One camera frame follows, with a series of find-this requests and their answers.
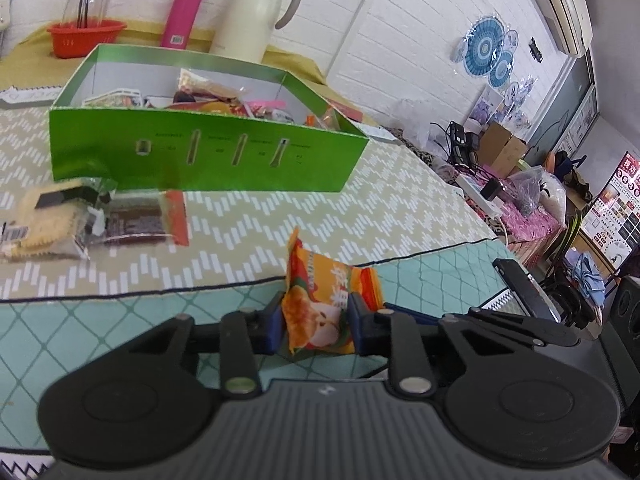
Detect brown cardboard box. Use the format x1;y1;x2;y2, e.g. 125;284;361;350
477;122;528;178

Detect blue paper fan decoration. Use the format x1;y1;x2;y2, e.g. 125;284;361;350
451;15;520;89

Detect red plastic basket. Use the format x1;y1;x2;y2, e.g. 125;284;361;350
47;20;127;58

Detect cracker pack clear wrapper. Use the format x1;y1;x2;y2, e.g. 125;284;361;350
1;177;116;261

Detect colourful poster board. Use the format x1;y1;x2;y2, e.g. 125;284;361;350
582;152;640;270

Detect cream thermos jug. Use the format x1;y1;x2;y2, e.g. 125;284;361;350
209;0;302;63

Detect dark snack bar red wrapper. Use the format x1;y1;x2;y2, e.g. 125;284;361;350
89;190;190;247

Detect white air conditioner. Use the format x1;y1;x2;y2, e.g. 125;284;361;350
536;0;593;58

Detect green cardboard box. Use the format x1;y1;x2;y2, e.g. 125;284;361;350
49;44;368;192

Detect orange snack packet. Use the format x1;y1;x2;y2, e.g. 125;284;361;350
281;229;384;354

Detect white power strip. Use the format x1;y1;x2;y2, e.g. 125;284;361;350
456;174;502;219

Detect pink thermos bottle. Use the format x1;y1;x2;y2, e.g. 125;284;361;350
160;0;202;50

